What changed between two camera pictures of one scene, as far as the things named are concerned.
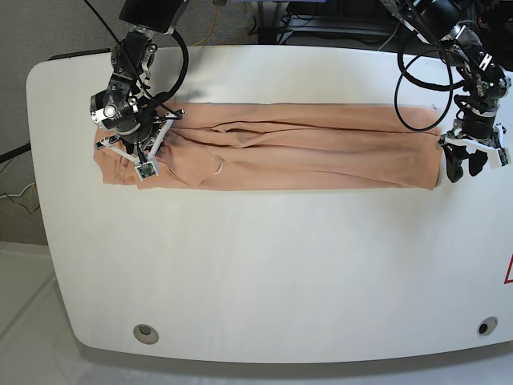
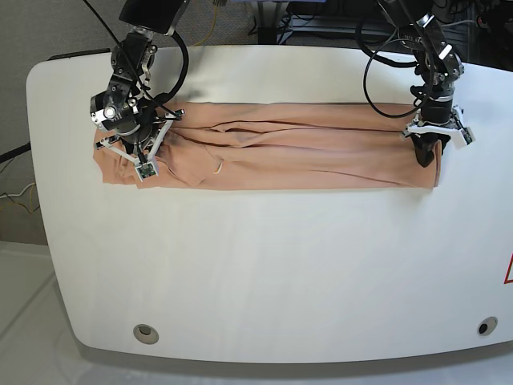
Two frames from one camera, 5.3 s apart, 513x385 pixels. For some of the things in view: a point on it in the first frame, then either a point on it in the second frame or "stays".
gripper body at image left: (143, 151) stays
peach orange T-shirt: (306, 146) stays
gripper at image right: (476, 131) -> (437, 120)
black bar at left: (10, 155) stays
